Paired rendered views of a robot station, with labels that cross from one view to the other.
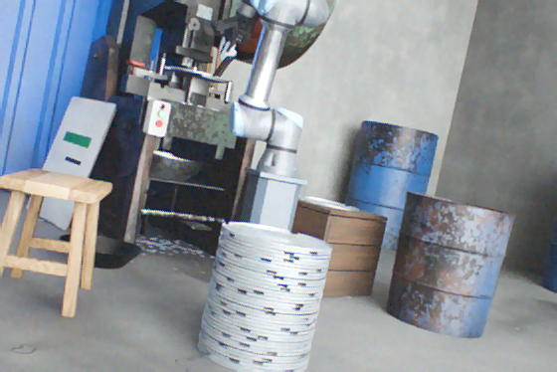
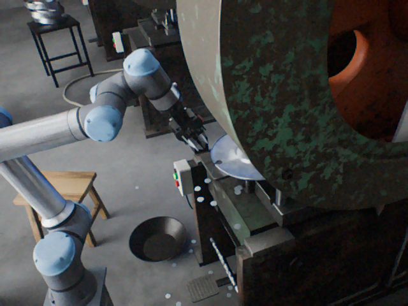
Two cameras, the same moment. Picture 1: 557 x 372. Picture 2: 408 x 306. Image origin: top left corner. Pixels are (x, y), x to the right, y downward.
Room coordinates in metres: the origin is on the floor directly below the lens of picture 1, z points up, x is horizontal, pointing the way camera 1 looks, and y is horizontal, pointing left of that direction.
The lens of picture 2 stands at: (3.02, -0.51, 1.51)
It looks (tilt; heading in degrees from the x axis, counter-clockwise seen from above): 37 degrees down; 110
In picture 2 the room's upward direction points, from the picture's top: 6 degrees counter-clockwise
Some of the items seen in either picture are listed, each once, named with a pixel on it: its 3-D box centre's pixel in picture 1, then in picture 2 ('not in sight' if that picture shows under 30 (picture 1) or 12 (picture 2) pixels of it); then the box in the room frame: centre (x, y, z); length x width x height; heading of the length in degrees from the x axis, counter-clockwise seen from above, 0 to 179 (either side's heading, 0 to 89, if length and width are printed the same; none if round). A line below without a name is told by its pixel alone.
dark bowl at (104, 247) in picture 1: (99, 253); (159, 241); (2.30, 0.60, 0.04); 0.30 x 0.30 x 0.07
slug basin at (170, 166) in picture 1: (165, 165); not in sight; (2.93, 0.54, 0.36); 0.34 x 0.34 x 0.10
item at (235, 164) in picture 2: (196, 75); (254, 151); (2.83, 0.47, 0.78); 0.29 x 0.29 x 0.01
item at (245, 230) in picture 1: (277, 236); not in sight; (1.63, -0.02, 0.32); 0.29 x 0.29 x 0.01
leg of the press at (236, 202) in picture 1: (204, 151); (359, 249); (3.21, 0.42, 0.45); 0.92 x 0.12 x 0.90; 37
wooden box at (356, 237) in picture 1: (316, 243); not in sight; (2.74, -0.20, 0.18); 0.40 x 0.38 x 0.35; 44
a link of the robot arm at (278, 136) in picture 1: (283, 127); (58, 258); (2.30, 0.03, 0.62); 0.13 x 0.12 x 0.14; 108
